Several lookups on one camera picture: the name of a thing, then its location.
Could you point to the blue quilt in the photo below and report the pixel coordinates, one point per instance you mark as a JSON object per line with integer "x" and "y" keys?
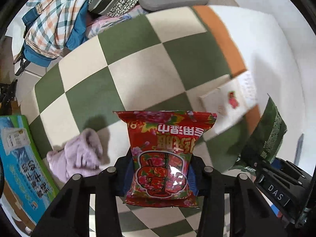
{"x": 77, "y": 37}

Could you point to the plaid blanket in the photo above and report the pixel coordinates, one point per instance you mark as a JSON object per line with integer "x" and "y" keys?
{"x": 49, "y": 24}

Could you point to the red floral wipes pack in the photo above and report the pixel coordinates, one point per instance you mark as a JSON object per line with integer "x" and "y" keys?
{"x": 162, "y": 144}

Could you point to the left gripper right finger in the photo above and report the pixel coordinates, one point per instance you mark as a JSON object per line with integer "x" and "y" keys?
{"x": 192, "y": 182}

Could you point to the lavender cloth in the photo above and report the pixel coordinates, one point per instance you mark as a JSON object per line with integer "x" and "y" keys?
{"x": 80, "y": 155}

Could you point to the white card box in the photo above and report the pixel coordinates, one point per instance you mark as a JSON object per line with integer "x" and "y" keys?
{"x": 230, "y": 101}

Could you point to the green snack pack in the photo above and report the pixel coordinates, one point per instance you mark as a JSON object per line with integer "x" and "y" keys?
{"x": 264, "y": 143}

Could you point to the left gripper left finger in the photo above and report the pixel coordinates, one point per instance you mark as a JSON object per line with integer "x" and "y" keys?
{"x": 128, "y": 178}

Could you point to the open cardboard box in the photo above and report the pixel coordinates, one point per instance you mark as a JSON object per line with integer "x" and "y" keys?
{"x": 28, "y": 186}

